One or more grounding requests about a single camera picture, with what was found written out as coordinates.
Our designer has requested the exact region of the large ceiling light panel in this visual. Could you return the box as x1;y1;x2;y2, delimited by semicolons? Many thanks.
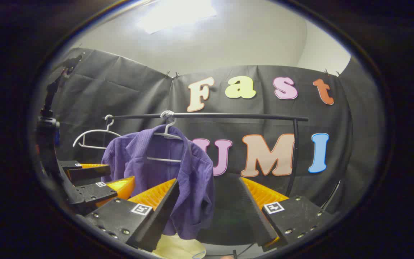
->
137;0;217;35

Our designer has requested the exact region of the cream laundry hamper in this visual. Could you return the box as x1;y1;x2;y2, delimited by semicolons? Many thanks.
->
153;234;207;259

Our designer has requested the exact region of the plain white hanger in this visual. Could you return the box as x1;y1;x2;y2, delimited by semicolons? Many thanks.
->
73;114;122;150

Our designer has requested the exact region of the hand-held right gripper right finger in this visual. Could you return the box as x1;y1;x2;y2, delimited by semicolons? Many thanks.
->
239;176;333;252

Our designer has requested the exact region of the black clothes rack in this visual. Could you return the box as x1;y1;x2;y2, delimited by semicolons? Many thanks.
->
103;112;341;211

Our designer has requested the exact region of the purple shirt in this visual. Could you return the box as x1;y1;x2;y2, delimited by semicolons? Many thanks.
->
101;125;215;240

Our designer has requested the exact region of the white hanger with wrapped hook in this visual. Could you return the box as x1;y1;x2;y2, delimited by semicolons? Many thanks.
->
146;110;193;163

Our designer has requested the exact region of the thin black cable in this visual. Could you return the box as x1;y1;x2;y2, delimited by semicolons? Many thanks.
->
233;243;256;259

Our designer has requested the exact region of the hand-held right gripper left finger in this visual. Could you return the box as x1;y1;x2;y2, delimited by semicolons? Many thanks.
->
84;178;180;252

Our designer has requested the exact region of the black backdrop cloth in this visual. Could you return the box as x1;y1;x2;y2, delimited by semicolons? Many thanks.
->
43;47;385;245

